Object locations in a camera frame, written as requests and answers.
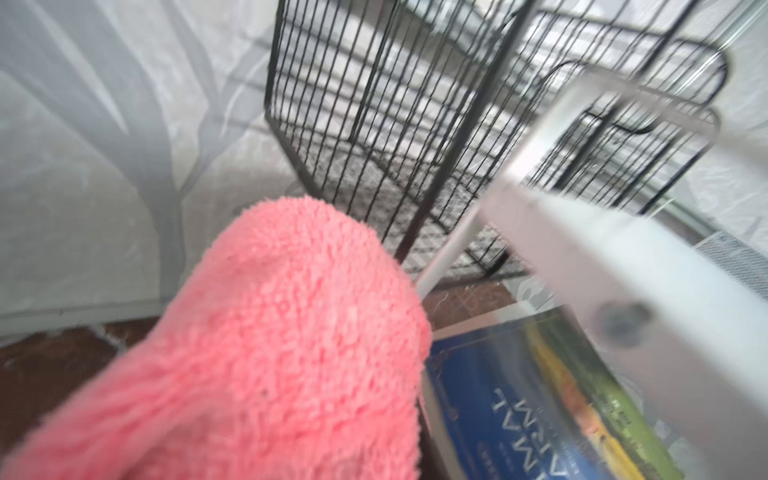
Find pink fluffy cloth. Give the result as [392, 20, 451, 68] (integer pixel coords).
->
[1, 197, 431, 479]

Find white two-tier bookshelf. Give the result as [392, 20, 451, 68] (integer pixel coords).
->
[416, 67, 767, 479]

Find black wire wall basket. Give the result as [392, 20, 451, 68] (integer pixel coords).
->
[265, 1, 731, 275]

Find white mesh wall basket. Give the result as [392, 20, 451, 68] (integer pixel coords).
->
[694, 231, 768, 299]

